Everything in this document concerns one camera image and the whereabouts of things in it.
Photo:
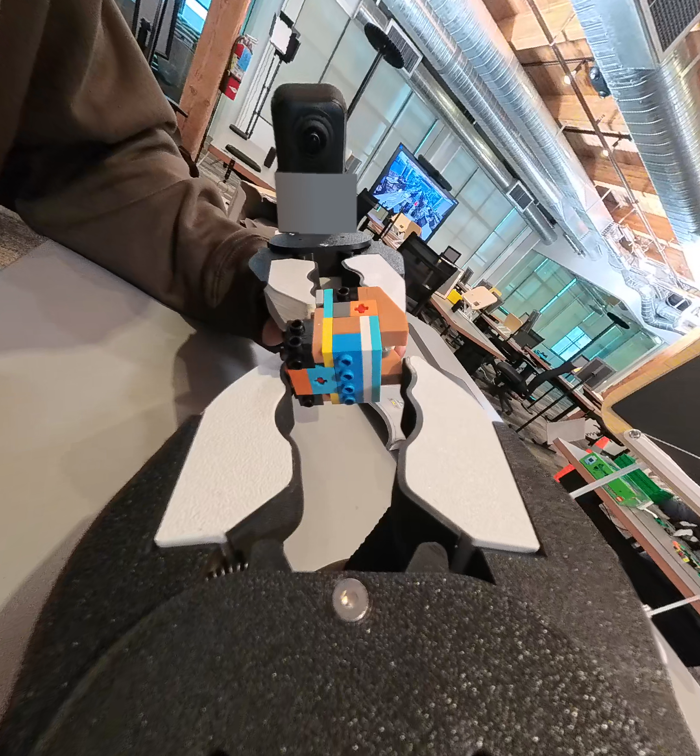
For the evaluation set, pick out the yellow box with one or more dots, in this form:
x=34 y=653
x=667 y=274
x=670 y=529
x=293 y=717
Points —
x=456 y=297

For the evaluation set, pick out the black cylinder speaker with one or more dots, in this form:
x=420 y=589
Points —
x=270 y=158

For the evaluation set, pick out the green box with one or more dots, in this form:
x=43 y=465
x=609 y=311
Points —
x=615 y=478

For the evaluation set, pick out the grey desk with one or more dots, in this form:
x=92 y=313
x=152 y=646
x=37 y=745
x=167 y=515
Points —
x=60 y=366

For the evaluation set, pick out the grey table with wood edge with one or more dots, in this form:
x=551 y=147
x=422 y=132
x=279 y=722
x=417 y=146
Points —
x=243 y=165

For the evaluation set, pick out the dark cloth with white mark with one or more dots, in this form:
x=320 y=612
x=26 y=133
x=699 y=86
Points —
x=692 y=525

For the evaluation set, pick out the person's left forearm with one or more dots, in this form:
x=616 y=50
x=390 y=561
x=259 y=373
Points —
x=119 y=189

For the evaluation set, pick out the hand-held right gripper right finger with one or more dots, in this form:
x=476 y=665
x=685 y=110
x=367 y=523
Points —
x=462 y=472

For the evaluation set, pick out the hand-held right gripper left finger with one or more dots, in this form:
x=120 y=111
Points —
x=232 y=466

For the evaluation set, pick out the large wall screen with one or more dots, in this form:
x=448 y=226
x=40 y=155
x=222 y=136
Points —
x=415 y=195

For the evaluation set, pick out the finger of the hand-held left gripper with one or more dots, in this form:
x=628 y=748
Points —
x=379 y=271
x=288 y=289

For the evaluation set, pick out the wooden post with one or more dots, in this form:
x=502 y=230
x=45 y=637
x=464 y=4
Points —
x=214 y=71

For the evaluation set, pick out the red fire extinguisher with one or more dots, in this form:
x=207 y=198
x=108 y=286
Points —
x=237 y=62

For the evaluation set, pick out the black video bar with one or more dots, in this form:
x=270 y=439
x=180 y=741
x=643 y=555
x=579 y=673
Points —
x=435 y=171

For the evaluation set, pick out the multicoloured brick model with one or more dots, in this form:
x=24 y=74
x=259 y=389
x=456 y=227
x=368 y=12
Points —
x=350 y=348

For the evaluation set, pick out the wooden laptop stand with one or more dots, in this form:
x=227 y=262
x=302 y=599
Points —
x=478 y=297

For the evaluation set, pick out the black board with wooden edge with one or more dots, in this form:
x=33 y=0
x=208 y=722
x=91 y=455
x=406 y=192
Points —
x=680 y=401

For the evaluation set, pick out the silver ventilation duct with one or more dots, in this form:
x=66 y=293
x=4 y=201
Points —
x=503 y=88

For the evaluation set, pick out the wood-edged desk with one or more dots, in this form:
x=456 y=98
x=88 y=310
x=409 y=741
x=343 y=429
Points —
x=468 y=325
x=651 y=543

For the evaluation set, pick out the black mesh office chair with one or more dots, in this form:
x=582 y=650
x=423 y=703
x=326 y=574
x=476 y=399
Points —
x=423 y=266

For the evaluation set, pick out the black oblong device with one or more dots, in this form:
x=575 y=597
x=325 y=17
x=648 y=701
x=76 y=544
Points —
x=243 y=156

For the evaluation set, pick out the person's left hand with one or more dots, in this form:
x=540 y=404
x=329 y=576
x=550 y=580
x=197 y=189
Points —
x=273 y=335

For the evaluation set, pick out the light panel on stand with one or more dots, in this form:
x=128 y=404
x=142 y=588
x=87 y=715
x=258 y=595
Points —
x=282 y=35

